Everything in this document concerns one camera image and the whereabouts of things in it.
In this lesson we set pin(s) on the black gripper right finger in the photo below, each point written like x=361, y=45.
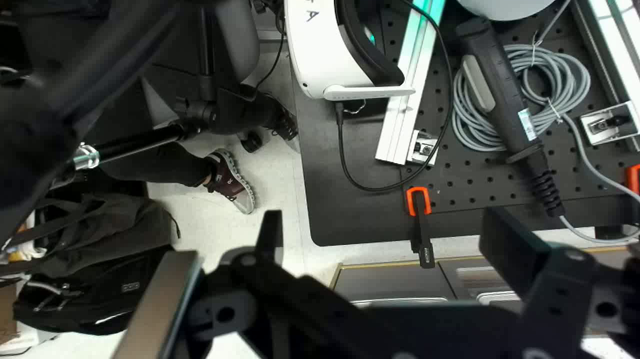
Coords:
x=512, y=250

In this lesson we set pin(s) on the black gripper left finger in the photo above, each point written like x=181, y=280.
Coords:
x=156, y=328

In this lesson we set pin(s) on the black backpack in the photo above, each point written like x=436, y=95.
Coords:
x=103, y=250

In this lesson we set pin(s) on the silver connector block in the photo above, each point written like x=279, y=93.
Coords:
x=611, y=124

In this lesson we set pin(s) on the black perforated table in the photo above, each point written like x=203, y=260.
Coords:
x=353, y=198

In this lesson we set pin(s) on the maroon sneaker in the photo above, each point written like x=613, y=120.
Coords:
x=228, y=180

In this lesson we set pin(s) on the black handheld tool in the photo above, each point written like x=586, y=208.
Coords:
x=494, y=89

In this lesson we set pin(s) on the white VR headset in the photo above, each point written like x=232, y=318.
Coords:
x=332, y=57

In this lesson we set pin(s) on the orange-handled clamp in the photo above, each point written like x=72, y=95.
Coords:
x=418, y=208

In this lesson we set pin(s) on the aluminium extrusion rail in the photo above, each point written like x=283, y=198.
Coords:
x=415, y=59

